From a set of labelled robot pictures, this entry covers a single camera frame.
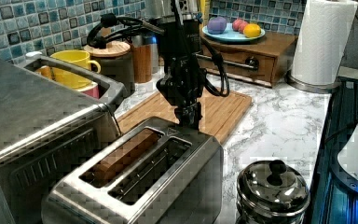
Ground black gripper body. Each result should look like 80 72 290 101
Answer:
156 18 207 108

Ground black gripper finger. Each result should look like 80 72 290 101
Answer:
174 102 202 130

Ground bread slice in toaster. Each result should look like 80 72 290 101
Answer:
92 129 159 188

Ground silver two-slot toaster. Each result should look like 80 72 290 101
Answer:
41 117 223 224

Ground stainless steel toaster oven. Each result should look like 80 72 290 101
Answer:
0 55 126 224

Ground wooden cutting board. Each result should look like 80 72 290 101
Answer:
117 91 252 144

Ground brown wooden utensil cup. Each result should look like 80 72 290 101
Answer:
131 45 152 83

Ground light blue plate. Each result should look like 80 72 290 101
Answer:
202 23 266 43

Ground purple toy fruit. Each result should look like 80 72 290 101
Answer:
207 17 227 35

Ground canister with wooden lid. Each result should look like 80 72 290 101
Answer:
84 41 135 98

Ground wooden drawer box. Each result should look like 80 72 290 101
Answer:
201 32 297 88

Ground red toy fruit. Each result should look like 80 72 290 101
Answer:
232 19 243 31

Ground red toy strawberry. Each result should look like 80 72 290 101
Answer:
238 21 249 34

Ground yellow toy lemon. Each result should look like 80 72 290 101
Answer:
242 23 261 38

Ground yellow mug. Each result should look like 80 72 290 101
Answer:
51 49 102 89

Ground shiny steel lidded pot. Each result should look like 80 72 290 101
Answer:
236 160 310 224

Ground white paper towel roll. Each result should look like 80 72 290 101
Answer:
285 0 358 94

